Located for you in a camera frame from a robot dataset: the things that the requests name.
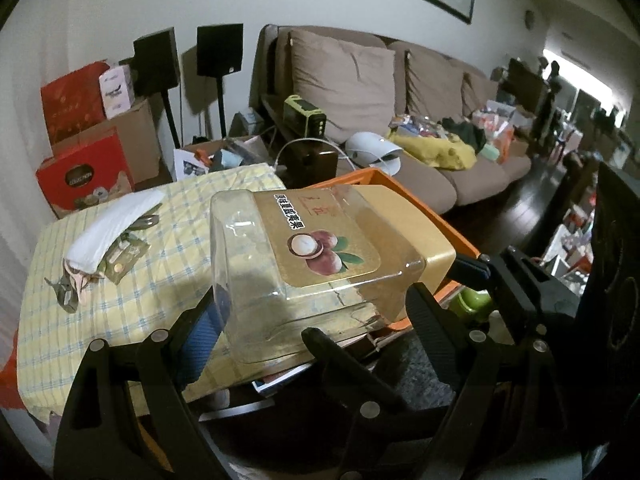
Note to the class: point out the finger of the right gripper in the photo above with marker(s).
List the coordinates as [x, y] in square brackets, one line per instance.
[343, 377]
[480, 273]

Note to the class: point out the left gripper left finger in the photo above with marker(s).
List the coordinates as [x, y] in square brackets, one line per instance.
[177, 356]

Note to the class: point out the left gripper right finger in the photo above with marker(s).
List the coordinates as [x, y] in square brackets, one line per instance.
[456, 353]

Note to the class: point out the white foam net sheet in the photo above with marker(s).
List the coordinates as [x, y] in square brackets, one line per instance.
[87, 251]

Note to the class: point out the clear jar gold lid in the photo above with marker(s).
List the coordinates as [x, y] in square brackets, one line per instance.
[287, 260]

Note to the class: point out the yellow plaid tablecloth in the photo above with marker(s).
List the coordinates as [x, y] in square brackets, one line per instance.
[171, 277]

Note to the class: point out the small snack packet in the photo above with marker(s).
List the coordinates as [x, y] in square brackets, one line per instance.
[121, 257]

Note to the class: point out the yellow cloth bag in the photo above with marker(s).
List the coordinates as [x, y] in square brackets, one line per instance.
[449, 154]

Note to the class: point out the metal clip tool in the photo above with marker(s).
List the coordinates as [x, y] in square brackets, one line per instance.
[144, 222]

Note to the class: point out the white dome device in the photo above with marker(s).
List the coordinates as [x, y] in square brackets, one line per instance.
[368, 149]

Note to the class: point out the brown sofa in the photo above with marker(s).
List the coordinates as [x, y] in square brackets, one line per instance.
[440, 189]

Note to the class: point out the brown cushion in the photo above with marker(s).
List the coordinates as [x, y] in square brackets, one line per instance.
[434, 86]
[354, 85]
[476, 91]

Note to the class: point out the red gift box front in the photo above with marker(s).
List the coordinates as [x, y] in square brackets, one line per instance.
[86, 170]

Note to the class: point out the red gift box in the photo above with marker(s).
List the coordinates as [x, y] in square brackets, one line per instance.
[73, 103]
[86, 170]

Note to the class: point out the brown cardboard box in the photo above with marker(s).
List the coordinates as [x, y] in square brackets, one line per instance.
[137, 136]

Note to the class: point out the green black power station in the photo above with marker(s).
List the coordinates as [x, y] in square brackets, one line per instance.
[303, 117]

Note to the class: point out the red gift box top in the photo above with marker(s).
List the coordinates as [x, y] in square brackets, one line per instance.
[73, 103]

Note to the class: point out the pink white small box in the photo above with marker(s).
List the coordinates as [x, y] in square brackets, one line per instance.
[117, 91]

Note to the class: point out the left black speaker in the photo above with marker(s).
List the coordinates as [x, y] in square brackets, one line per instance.
[157, 70]

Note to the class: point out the black speaker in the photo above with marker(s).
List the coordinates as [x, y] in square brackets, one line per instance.
[157, 70]
[219, 53]

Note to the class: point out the right black speaker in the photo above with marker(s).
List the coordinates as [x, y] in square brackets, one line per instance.
[219, 53]

